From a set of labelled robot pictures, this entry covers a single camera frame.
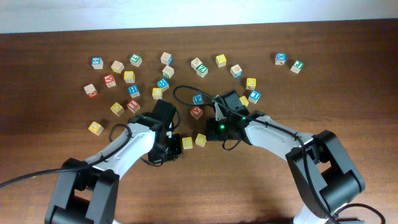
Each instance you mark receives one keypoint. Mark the yellow E block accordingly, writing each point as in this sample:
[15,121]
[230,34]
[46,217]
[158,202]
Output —
[244,100]

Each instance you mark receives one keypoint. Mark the blue top block far left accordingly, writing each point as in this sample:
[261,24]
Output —
[97,63]

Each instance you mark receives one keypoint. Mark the wooden block blue D side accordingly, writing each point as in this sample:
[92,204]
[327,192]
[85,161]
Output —
[166,58]

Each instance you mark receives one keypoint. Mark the blue X block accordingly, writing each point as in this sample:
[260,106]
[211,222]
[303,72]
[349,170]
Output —
[280,58]

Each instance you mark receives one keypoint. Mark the yellow block bottom left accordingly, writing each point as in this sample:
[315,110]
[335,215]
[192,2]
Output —
[96,128]

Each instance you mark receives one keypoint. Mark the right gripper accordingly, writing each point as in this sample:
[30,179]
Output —
[211,132]

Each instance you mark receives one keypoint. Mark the blue H block centre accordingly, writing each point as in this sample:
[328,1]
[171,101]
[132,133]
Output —
[163,84]

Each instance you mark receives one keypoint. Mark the red A block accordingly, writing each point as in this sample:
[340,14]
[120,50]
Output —
[109,81]

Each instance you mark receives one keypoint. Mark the red I block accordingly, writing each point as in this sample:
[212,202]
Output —
[133,106]

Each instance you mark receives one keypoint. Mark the yellow block right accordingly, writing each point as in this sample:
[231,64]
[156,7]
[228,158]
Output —
[250,83]

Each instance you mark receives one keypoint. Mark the blue P block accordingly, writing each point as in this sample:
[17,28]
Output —
[198,99]

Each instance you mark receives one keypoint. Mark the green Z block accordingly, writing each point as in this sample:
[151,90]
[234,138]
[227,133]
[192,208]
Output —
[202,70]

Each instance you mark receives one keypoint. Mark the red V block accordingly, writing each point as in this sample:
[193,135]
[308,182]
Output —
[196,112]

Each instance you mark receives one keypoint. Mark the wooden block blue D front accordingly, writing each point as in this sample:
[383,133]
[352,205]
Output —
[236,71]

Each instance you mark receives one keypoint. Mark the green L block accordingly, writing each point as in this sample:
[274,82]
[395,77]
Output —
[135,60]

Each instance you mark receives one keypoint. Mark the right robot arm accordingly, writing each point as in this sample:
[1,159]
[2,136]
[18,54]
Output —
[325,175]

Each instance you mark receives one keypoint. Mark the blue I block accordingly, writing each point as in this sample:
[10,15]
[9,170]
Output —
[254,96]

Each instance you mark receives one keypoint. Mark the green J block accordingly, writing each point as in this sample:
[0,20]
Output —
[297,66]

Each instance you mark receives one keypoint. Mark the plain wooden block yellow side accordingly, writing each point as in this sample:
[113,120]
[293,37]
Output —
[117,66]

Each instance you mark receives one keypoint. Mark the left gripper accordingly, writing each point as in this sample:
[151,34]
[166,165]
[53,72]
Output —
[177,149]

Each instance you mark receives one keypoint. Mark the plain wooden block centre top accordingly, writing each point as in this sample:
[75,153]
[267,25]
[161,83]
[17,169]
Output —
[195,63]

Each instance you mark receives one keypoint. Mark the yellow S block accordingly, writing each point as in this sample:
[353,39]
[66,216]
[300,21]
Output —
[187,143]
[200,140]

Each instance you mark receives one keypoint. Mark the blue h block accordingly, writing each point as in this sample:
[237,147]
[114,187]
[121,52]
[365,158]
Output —
[163,84]
[133,91]

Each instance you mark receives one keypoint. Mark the wooden block green side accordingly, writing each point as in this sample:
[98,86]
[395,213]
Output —
[168,72]

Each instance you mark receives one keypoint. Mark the yellow block top centre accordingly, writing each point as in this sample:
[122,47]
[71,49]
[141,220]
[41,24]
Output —
[221,60]

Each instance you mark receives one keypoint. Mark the blue H block left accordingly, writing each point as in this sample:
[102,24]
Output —
[133,91]

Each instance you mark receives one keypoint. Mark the yellow block upper left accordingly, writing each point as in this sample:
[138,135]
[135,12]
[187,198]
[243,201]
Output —
[129,77]

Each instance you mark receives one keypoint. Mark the wooden block red side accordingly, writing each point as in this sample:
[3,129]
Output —
[90,90]

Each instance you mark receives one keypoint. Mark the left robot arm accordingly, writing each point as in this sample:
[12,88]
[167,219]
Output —
[86,191]

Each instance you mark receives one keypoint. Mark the yellow block lower left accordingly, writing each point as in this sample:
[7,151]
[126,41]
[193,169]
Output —
[117,109]

